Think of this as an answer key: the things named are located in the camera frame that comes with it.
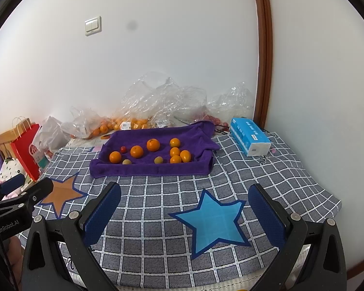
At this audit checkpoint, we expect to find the pile of bagged red fruits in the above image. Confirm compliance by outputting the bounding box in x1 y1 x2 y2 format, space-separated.
200 113 230 129

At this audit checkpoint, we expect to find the wooden headboard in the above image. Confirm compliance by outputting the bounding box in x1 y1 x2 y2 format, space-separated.
0 129 20 160

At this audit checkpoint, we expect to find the white printed cloth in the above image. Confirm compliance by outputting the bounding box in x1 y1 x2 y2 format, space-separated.
0 158 26 184

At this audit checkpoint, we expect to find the clear plastic bag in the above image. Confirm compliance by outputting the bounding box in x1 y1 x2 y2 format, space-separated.
111 72 208 129
200 82 255 128
61 106 114 140

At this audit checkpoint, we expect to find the pile of bagged mandarins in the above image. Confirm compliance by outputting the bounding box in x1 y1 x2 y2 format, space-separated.
89 123 115 137

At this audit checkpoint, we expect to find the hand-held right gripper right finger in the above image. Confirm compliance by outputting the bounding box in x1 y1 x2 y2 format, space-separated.
248 183 348 291

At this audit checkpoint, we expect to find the pile of bagged kumquats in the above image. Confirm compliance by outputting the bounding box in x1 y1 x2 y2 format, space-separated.
112 117 154 130

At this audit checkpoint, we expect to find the grey checked blanket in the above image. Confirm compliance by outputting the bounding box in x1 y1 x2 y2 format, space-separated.
18 132 343 288

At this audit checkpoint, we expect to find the white wall light switch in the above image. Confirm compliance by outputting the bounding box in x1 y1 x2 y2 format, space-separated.
84 16 102 36

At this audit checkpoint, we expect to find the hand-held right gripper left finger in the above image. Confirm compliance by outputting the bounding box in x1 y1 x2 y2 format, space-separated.
20 181 122 291

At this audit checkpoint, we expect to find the brown wooden door frame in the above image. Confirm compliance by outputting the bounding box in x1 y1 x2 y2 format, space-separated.
251 0 273 129

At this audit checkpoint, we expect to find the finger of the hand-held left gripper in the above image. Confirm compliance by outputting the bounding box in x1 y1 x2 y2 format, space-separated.
0 177 54 211
0 174 25 201

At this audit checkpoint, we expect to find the blue tissue pack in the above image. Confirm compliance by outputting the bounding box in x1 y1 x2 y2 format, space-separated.
230 117 272 157

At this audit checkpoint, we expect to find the person's left hand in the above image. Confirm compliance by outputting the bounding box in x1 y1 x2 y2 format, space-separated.
1 236 24 282

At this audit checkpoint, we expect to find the printed paper sheet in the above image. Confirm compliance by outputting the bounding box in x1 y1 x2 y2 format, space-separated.
67 133 117 150

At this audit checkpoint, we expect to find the red paper bag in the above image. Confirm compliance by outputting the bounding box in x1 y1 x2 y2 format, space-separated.
10 116 43 182

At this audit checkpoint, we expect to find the purple towel lined tray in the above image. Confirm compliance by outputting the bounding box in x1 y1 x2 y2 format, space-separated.
89 121 221 178

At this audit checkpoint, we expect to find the white plastic bag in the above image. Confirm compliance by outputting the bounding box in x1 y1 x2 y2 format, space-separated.
33 116 71 162

